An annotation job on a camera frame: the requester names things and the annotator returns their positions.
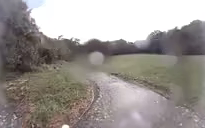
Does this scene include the wet grey asphalt path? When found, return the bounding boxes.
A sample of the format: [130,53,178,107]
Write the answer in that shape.
[71,70,205,128]

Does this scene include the green grass field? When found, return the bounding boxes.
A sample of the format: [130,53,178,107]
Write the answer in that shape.
[101,53,205,116]

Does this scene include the grass verge with dead leaves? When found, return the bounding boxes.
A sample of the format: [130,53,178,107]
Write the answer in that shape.
[3,61,99,128]

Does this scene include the row of trees and bushes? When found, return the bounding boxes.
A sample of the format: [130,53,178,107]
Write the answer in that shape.
[0,0,91,76]

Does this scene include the dark line of trees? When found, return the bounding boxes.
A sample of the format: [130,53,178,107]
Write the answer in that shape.
[79,18,205,57]

